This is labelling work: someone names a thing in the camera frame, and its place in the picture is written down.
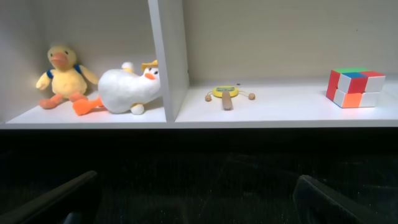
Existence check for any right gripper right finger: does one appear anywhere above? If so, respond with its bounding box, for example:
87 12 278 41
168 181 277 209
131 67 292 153
292 174 371 224

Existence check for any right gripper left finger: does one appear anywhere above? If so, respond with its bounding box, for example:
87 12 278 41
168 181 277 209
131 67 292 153
0 170 102 224

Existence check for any many-coloured puzzle cube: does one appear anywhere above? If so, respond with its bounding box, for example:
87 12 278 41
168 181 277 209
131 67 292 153
325 67 386 109

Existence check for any yellow rattle drum toy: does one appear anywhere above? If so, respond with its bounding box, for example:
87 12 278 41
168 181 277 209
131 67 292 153
204 85 256 111

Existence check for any white shelf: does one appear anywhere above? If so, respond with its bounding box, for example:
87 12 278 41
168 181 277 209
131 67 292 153
0 0 398 130

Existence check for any yellow plush duck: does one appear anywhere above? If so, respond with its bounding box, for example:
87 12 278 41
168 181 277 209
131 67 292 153
35 45 100 110

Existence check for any white plush goose with hat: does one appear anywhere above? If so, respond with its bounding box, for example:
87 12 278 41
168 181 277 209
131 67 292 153
72 59 162 116

